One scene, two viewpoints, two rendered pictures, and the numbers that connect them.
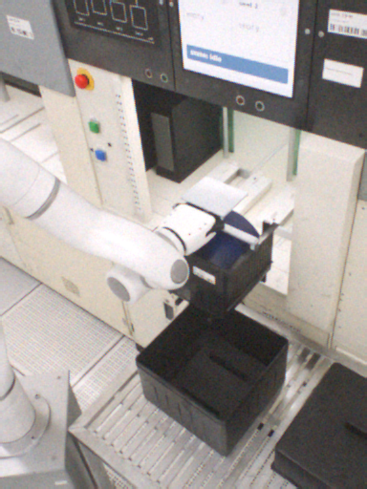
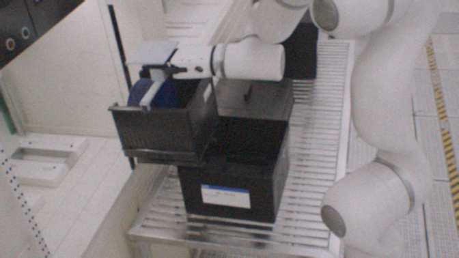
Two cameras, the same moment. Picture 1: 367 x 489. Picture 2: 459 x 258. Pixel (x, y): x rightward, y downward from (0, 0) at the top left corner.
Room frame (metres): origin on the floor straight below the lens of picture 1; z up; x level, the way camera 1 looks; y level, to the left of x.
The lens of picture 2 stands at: (1.26, 0.99, 1.79)
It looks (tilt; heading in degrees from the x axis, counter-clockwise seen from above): 35 degrees down; 245
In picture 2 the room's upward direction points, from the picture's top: 6 degrees counter-clockwise
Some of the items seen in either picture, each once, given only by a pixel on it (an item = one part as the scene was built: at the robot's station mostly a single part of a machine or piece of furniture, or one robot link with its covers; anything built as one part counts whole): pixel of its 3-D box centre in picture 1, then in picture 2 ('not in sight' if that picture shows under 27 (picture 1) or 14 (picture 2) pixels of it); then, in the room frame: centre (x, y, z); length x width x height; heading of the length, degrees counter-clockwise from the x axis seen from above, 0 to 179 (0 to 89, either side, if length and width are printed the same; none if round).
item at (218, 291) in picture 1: (214, 246); (167, 105); (0.93, -0.08, 1.11); 0.24 x 0.20 x 0.32; 47
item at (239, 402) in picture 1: (213, 369); (238, 165); (0.76, -0.04, 0.85); 0.28 x 0.28 x 0.17; 46
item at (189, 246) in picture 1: (183, 229); (197, 60); (0.85, -0.01, 1.25); 0.11 x 0.10 x 0.07; 137
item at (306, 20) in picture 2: not in sight; (285, 36); (0.19, -0.63, 0.89); 0.29 x 0.29 x 0.25; 51
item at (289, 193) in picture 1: (300, 214); (42, 157); (1.26, -0.38, 0.89); 0.22 x 0.21 x 0.04; 137
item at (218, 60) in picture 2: (164, 245); (222, 61); (0.81, 0.04, 1.25); 0.09 x 0.03 x 0.08; 47
